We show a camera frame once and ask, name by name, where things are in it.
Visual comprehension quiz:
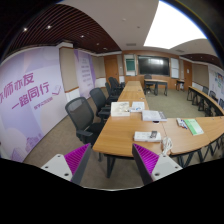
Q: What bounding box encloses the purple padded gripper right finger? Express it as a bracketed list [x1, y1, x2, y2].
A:
[132, 144, 182, 185]

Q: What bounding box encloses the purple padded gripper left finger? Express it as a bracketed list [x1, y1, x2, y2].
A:
[42, 143, 91, 185]

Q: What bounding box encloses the white charger with cable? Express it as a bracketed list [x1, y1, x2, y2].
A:
[162, 137, 173, 155]

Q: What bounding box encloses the white power strip box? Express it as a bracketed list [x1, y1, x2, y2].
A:
[134, 131, 162, 142]

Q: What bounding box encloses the nearest black mesh office chair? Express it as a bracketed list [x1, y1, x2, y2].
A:
[65, 97, 104, 145]

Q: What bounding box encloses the long wooden conference table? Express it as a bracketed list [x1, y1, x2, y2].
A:
[92, 80, 224, 179]

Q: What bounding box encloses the stack of white books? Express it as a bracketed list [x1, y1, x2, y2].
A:
[142, 110, 167, 121]

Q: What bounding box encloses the small colourful packet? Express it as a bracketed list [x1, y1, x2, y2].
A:
[176, 118, 188, 129]

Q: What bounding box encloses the green booklet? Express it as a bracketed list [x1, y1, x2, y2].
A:
[184, 119, 204, 136]

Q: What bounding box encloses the white booklet near box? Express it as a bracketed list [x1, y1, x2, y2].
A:
[130, 101, 145, 112]

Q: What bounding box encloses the white box on table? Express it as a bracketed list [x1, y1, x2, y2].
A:
[111, 102, 130, 117]

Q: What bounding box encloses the right side wooden table row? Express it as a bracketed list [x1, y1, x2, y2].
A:
[187, 86, 224, 117]

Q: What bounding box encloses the dark desk with chair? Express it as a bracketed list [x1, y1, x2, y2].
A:
[144, 74, 168, 95]

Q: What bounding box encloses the white whiteboard right of screen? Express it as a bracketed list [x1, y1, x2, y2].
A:
[171, 58, 179, 79]

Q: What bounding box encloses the wooden door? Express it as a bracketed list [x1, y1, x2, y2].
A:
[104, 55, 119, 79]

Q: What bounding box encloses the bright ceiling light panel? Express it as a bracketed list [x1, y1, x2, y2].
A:
[144, 0, 206, 49]

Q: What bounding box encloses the purple wall poster with text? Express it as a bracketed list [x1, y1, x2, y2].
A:
[0, 47, 66, 162]

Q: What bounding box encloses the narrow purple wall banner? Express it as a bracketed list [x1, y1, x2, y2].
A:
[74, 50, 96, 99]

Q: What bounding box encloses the large wall display screen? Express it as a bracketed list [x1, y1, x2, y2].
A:
[138, 56, 170, 76]

